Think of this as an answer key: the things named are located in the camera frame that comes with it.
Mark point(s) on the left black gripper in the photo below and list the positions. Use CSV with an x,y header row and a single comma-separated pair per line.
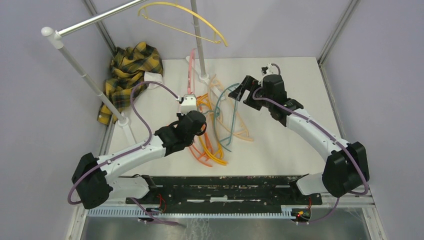
x,y
180,117

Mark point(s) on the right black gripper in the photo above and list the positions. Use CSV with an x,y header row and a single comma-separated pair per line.
x,y
249,83

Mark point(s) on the pink wire hanger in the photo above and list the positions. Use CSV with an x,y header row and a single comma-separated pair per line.
x,y
191,72

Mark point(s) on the yellow plastic hanger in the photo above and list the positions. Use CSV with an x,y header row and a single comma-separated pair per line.
x,y
218,37

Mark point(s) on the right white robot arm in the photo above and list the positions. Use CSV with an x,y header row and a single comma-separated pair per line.
x,y
346,164

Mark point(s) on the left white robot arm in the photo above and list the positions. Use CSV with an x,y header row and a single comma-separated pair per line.
x,y
98,179

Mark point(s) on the amber plastic hanger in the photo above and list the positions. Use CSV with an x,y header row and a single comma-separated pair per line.
x,y
217,155

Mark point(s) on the orange plastic hanger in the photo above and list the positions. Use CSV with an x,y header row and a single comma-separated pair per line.
x,y
200,155

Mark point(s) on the cream plastic hanger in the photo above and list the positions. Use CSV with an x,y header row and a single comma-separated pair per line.
x,y
241,131

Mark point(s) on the yellow plaid cloth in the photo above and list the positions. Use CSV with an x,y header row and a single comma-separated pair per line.
x,y
127,69

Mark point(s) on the white clothes rack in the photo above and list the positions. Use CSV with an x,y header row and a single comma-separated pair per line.
x,y
55,38

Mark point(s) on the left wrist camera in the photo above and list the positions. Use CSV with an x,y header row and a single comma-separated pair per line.
x,y
187,103

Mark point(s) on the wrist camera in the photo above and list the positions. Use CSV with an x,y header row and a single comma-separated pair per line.
x,y
268,70
187,103

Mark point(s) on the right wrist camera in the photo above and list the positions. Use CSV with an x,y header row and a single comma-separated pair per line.
x,y
268,70

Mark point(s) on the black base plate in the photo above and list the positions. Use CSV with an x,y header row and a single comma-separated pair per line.
x,y
264,194

